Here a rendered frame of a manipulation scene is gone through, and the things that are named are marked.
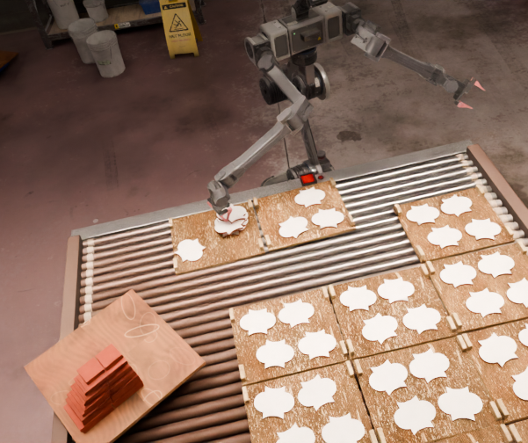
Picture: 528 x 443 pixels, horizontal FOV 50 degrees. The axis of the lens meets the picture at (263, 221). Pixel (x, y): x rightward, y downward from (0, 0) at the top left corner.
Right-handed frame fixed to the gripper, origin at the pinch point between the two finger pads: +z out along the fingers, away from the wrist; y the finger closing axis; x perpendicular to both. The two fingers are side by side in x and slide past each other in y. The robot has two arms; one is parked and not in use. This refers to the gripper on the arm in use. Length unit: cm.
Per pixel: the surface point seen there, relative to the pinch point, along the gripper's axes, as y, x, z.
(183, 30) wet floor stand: -321, 131, 81
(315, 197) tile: 12.9, 43.6, 8.4
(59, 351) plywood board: 22, -88, -4
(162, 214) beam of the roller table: -31.5, -18.6, 10.4
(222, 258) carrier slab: 15.6, -11.2, 8.0
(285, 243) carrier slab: 26.6, 15.9, 8.6
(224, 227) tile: 3.7, -1.9, 3.5
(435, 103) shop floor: -91, 239, 109
